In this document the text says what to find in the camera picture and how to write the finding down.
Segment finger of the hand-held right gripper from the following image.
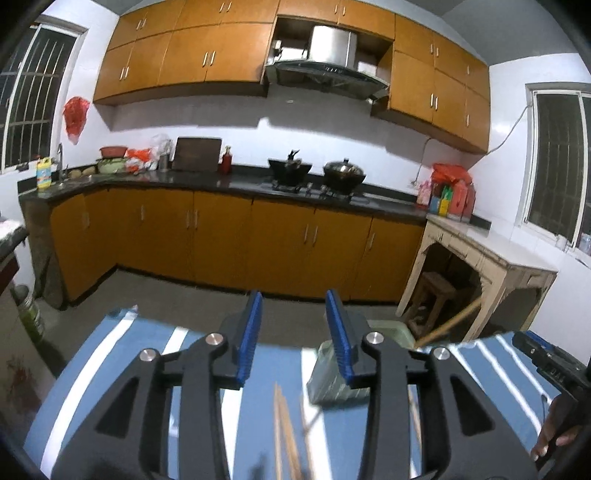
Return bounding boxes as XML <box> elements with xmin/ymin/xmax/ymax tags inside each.
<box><xmin>512</xmin><ymin>330</ymin><xmax>561</xmax><ymax>360</ymax></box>

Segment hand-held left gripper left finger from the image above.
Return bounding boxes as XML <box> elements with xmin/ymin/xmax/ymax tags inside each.
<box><xmin>51</xmin><ymin>290</ymin><xmax>265</xmax><ymax>480</ymax></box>

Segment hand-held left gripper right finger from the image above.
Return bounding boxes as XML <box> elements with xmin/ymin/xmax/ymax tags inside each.
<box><xmin>325</xmin><ymin>289</ymin><xmax>540</xmax><ymax>480</ymax></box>

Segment green utensil holder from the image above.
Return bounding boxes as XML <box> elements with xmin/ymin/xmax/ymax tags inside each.
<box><xmin>306</xmin><ymin>340</ymin><xmax>370</xmax><ymax>408</ymax></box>

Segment person's right hand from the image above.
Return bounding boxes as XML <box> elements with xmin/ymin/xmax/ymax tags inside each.
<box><xmin>531</xmin><ymin>397</ymin><xmax>583</xmax><ymax>461</ymax></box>

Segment blue striped tablecloth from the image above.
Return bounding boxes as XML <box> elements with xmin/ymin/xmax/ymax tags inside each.
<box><xmin>23</xmin><ymin>307</ymin><xmax>573</xmax><ymax>480</ymax></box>

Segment light green plastic bin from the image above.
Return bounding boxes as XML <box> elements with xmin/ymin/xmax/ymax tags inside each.
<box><xmin>365</xmin><ymin>320</ymin><xmax>417</xmax><ymax>352</ymax></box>

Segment wooden stick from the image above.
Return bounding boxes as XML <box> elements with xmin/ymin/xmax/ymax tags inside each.
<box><xmin>414</xmin><ymin>302</ymin><xmax>484</xmax><ymax>348</ymax></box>

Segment cream side table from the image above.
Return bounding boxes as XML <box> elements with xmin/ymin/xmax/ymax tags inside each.
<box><xmin>396</xmin><ymin>215</ymin><xmax>559</xmax><ymax>344</ymax></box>

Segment wooden stool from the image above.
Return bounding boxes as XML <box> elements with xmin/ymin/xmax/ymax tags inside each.
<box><xmin>406</xmin><ymin>271</ymin><xmax>458</xmax><ymax>340</ymax></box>

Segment wooden base cabinets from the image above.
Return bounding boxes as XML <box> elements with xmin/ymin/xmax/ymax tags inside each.
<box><xmin>21</xmin><ymin>185</ymin><xmax>428</xmax><ymax>306</ymax></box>

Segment black gas stove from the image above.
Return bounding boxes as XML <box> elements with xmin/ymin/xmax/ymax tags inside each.
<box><xmin>262</xmin><ymin>180</ymin><xmax>366</xmax><ymax>202</ymax></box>

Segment yellow green bottle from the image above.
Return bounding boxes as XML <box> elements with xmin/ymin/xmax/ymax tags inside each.
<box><xmin>431</xmin><ymin>185</ymin><xmax>451</xmax><ymax>217</ymax></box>

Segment black kitchen countertop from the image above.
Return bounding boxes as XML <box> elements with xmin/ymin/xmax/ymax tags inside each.
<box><xmin>18</xmin><ymin>164</ymin><xmax>490</xmax><ymax>228</ymax></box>

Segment black wok with lid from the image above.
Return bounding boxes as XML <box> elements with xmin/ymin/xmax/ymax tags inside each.
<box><xmin>323</xmin><ymin>158</ymin><xmax>367</xmax><ymax>193</ymax></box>

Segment black open wok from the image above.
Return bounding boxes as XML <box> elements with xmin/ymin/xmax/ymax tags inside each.
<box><xmin>268</xmin><ymin>158</ymin><xmax>312</xmax><ymax>186</ymax></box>

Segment red crumpled plastic bag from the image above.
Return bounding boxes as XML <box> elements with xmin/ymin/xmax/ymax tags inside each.
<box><xmin>431</xmin><ymin>163</ymin><xmax>474</xmax><ymax>186</ymax></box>

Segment dark wooden cutting board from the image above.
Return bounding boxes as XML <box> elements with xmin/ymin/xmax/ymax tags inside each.
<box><xmin>171</xmin><ymin>137</ymin><xmax>222</xmax><ymax>172</ymax></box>

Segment red and white plastic bag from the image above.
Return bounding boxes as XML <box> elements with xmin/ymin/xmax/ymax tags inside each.
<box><xmin>126</xmin><ymin>148</ymin><xmax>156</xmax><ymax>173</ymax></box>

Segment clear plastic bag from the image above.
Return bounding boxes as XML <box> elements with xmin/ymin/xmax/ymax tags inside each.
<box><xmin>150</xmin><ymin>134</ymin><xmax>174</xmax><ymax>160</ymax></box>

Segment green basin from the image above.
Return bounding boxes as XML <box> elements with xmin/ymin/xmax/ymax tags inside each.
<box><xmin>97</xmin><ymin>157</ymin><xmax>133</xmax><ymax>175</ymax></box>

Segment yellow detergent bottle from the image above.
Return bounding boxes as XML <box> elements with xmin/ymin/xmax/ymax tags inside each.
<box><xmin>36</xmin><ymin>157</ymin><xmax>53</xmax><ymax>191</ymax></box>

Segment steel range hood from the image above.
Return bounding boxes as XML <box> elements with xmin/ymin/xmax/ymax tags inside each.
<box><xmin>264</xmin><ymin>25</ymin><xmax>391</xmax><ymax>100</ymax></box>

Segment red hanging plastic bag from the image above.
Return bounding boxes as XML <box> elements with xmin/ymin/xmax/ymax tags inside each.
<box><xmin>63</xmin><ymin>97</ymin><xmax>90</xmax><ymax>142</ymax></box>

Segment barred window with white frame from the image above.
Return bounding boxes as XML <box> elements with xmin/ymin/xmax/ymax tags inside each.
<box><xmin>524</xmin><ymin>83</ymin><xmax>591</xmax><ymax>254</ymax></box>
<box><xmin>0</xmin><ymin>18</ymin><xmax>88</xmax><ymax>174</ymax></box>

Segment white wall cable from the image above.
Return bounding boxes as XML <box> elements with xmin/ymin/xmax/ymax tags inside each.
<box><xmin>409</xmin><ymin>104</ymin><xmax>532</xmax><ymax>186</ymax></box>

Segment wooden wall cabinets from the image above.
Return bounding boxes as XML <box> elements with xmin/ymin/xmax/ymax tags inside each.
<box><xmin>93</xmin><ymin>0</ymin><xmax>491</xmax><ymax>154</ymax></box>

